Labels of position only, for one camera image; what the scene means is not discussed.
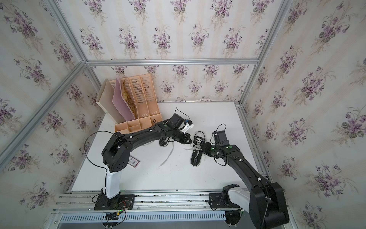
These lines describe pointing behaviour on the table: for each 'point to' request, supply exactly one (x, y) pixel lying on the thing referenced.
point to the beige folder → (105, 102)
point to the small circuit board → (114, 216)
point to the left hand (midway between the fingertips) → (192, 142)
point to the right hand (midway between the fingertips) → (203, 149)
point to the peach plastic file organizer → (138, 97)
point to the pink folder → (118, 103)
